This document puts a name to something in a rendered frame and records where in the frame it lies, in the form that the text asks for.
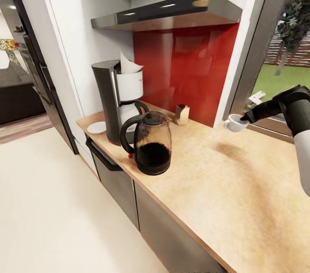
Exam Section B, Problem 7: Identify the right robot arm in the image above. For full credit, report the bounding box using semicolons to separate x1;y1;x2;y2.
240;84;310;197

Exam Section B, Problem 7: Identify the paper coffee filter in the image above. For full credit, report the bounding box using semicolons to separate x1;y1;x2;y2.
121;53;143;74

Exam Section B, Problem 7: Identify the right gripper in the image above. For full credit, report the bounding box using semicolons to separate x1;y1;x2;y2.
240;101;275;124

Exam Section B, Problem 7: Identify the electric kettle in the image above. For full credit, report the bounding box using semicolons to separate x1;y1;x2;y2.
120;111;172;175

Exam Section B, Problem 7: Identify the coffee cup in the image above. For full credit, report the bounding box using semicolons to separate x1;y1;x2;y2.
223;114;249;132

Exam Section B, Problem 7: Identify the saucer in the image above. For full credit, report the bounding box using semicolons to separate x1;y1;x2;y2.
87;122;106;134

